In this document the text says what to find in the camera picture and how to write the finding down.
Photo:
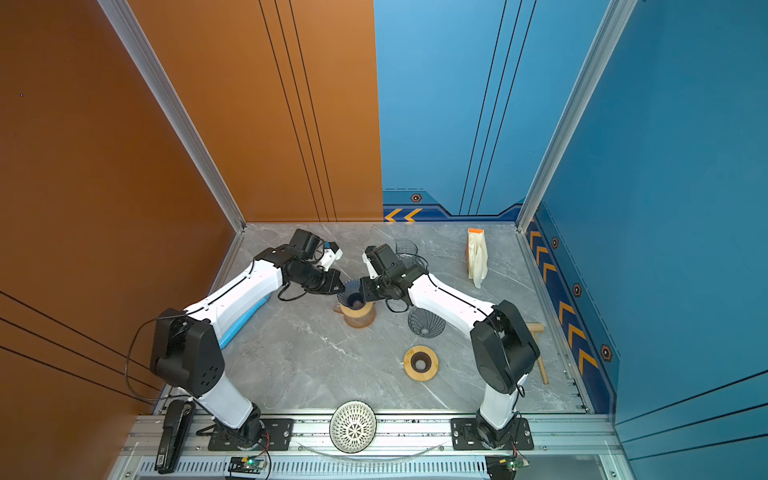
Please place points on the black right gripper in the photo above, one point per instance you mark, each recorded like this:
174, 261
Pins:
365, 287

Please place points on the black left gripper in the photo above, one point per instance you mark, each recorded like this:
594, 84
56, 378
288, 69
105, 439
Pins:
330, 288

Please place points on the blue glass dripper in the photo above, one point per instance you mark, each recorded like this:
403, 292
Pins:
350, 295

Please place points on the wooden dripper ring holder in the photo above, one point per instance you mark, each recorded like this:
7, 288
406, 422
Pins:
358, 311

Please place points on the white paper coffee filter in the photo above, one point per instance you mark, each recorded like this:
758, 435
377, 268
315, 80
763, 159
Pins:
477, 263

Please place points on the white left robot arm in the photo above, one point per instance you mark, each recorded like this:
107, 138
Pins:
187, 345

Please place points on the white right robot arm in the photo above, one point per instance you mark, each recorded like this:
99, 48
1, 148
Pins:
504, 349

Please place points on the grey glass dripper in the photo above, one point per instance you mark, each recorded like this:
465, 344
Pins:
425, 324

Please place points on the cream coffee filter pack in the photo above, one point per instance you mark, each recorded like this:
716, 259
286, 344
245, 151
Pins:
475, 235

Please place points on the grey glass mug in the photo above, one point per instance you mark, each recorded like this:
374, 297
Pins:
406, 250

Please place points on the white woven basket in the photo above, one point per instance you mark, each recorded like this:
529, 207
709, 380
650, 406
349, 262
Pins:
353, 427

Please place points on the black handheld device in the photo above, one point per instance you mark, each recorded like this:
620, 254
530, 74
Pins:
176, 424

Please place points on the left green circuit board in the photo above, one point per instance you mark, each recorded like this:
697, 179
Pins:
246, 466

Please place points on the green circuit board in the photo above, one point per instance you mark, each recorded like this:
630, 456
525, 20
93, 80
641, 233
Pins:
504, 468
246, 466

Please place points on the right green circuit board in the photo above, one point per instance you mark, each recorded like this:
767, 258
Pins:
504, 468

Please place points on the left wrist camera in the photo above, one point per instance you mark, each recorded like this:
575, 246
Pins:
330, 254

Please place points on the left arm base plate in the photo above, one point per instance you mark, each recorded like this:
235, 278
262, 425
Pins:
272, 434

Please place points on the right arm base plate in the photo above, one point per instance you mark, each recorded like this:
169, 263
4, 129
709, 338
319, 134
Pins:
476, 433

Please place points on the aluminium mounting rail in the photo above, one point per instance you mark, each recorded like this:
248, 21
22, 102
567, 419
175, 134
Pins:
392, 445

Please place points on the aluminium corner post left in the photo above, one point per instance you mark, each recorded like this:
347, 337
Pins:
125, 24

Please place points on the aluminium corner post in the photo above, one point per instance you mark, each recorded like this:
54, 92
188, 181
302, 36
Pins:
610, 30
125, 24

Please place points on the aluminium corner post right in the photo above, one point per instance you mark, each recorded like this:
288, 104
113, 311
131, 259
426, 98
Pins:
610, 30

